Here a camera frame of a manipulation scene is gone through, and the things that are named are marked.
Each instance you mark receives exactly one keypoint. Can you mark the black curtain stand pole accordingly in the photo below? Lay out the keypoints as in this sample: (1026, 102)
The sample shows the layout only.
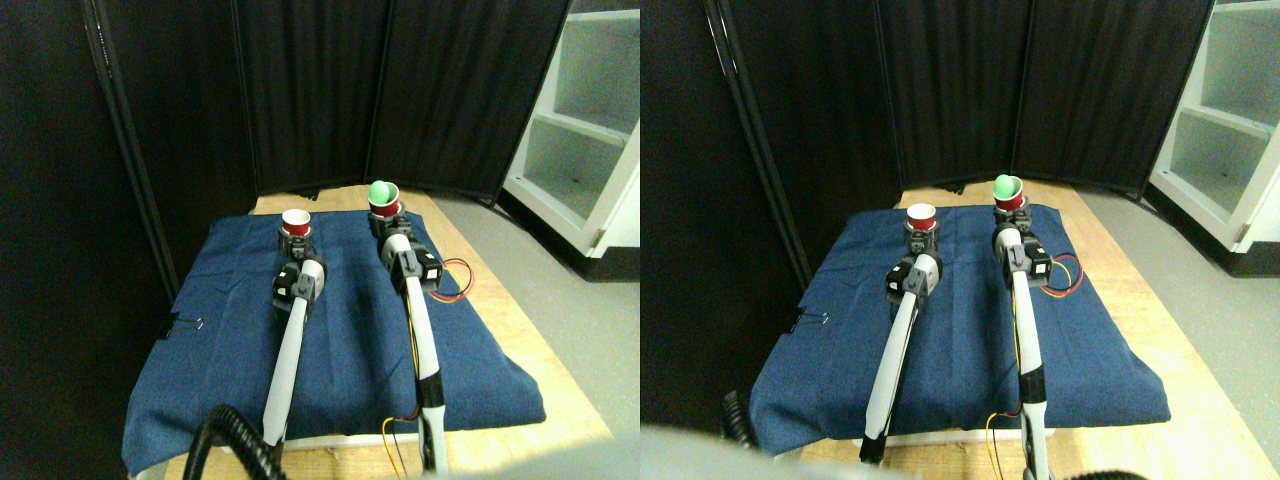
(757, 140)
(130, 140)

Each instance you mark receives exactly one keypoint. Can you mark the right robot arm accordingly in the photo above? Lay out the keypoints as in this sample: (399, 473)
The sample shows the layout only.
(420, 340)
(1026, 340)

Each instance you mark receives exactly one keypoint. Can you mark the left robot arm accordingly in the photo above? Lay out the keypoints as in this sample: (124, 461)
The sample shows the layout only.
(897, 360)
(292, 360)

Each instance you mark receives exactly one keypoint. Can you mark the white shelf unit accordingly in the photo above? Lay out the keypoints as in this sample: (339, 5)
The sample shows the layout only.
(1215, 150)
(580, 150)

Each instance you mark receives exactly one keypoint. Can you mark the black curtain stand foot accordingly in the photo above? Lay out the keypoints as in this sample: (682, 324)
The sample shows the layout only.
(952, 190)
(310, 196)

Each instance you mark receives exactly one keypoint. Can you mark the green ball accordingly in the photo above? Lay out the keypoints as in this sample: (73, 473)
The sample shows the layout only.
(380, 191)
(1005, 185)

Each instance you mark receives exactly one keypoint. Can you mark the dark blue cloth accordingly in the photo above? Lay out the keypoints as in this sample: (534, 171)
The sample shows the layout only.
(345, 300)
(960, 300)

